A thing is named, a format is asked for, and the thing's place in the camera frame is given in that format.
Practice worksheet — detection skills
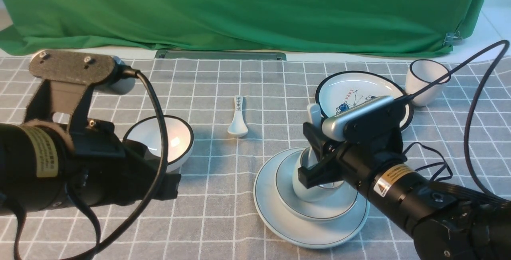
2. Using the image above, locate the white spoon with pattern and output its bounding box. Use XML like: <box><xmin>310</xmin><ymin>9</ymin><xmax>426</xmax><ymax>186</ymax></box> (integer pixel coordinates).
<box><xmin>228</xmin><ymin>95</ymin><xmax>248</xmax><ymax>138</ymax></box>

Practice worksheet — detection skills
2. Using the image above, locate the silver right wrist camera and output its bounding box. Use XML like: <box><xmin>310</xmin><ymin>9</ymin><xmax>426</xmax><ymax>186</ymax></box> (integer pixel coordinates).
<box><xmin>321</xmin><ymin>95</ymin><xmax>394</xmax><ymax>142</ymax></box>

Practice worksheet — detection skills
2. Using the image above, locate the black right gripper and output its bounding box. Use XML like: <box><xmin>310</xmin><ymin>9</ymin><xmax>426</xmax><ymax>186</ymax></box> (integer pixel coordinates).
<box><xmin>298</xmin><ymin>100</ymin><xmax>406</xmax><ymax>189</ymax></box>

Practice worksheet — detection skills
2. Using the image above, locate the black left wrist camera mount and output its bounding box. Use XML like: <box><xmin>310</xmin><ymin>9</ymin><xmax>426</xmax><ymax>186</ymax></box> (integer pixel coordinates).
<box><xmin>24</xmin><ymin>50</ymin><xmax>135</xmax><ymax>133</ymax></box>

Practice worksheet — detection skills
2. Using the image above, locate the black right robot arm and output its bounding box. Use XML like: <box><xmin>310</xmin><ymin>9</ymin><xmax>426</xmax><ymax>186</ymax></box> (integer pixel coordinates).
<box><xmin>298</xmin><ymin>97</ymin><xmax>510</xmax><ymax>260</ymax></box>

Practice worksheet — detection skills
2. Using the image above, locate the light blue ceramic spoon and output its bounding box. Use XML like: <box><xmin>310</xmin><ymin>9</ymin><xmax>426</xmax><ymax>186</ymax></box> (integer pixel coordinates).
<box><xmin>307</xmin><ymin>103</ymin><xmax>323</xmax><ymax>131</ymax></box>

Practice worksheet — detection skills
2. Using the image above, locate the black camera cable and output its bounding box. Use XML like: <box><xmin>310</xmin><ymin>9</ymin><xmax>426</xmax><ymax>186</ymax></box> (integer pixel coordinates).
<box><xmin>12</xmin><ymin>68</ymin><xmax>169</xmax><ymax>260</ymax></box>
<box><xmin>393</xmin><ymin>40</ymin><xmax>511</xmax><ymax>196</ymax></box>

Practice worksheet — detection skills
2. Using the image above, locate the white bowl with black rim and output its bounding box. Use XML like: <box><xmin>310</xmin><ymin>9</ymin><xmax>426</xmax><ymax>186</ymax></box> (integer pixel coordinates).
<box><xmin>123</xmin><ymin>115</ymin><xmax>194</xmax><ymax>173</ymax></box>

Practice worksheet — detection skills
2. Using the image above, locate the white ceramic cup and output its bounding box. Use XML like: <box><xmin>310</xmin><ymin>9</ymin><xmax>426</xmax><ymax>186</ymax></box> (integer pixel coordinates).
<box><xmin>405</xmin><ymin>59</ymin><xmax>451</xmax><ymax>107</ymax></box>

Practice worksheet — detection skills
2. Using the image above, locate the grey checked tablecloth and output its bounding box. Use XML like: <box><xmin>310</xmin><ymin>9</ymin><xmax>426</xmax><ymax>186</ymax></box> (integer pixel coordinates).
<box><xmin>0</xmin><ymin>56</ymin><xmax>510</xmax><ymax>260</ymax></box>

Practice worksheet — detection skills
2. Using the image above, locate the black left camera cable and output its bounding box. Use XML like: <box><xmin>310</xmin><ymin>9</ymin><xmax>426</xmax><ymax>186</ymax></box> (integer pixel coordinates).
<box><xmin>12</xmin><ymin>68</ymin><xmax>169</xmax><ymax>260</ymax></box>

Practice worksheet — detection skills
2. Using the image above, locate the black right camera cable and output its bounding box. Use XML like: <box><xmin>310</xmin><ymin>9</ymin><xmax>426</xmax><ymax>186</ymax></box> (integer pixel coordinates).
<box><xmin>393</xmin><ymin>40</ymin><xmax>511</xmax><ymax>196</ymax></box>

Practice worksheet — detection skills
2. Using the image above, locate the metal backdrop clip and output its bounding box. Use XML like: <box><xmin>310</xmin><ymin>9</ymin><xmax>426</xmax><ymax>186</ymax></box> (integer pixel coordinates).
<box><xmin>442</xmin><ymin>31</ymin><xmax>463</xmax><ymax>46</ymax></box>

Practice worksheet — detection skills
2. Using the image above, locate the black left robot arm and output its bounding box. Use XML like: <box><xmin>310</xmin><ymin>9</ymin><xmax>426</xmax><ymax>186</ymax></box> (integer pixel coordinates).
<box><xmin>1</xmin><ymin>119</ymin><xmax>160</xmax><ymax>212</ymax></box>

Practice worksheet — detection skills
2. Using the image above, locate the small light blue plate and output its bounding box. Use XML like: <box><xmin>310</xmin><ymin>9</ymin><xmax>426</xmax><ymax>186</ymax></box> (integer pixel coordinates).
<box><xmin>275</xmin><ymin>148</ymin><xmax>358</xmax><ymax>222</ymax></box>

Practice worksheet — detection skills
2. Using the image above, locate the green backdrop cloth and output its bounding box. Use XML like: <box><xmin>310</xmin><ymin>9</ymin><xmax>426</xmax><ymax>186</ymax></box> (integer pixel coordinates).
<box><xmin>1</xmin><ymin>0</ymin><xmax>484</xmax><ymax>58</ymax></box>

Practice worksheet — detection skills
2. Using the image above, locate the small light blue cup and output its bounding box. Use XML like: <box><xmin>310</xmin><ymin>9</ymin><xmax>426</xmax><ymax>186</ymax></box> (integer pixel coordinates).
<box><xmin>292</xmin><ymin>147</ymin><xmax>345</xmax><ymax>202</ymax></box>

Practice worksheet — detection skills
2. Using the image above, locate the large light blue plate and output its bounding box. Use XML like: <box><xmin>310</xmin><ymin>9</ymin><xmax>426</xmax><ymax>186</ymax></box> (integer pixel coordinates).
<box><xmin>253</xmin><ymin>147</ymin><xmax>370</xmax><ymax>249</ymax></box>

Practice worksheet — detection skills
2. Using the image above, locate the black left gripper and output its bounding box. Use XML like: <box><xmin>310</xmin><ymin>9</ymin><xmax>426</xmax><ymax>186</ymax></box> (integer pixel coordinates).
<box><xmin>72</xmin><ymin>141</ymin><xmax>180</xmax><ymax>207</ymax></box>

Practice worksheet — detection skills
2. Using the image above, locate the white plate with cartoon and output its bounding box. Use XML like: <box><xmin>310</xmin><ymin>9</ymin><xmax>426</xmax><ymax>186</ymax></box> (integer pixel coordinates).
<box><xmin>315</xmin><ymin>71</ymin><xmax>404</xmax><ymax>119</ymax></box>

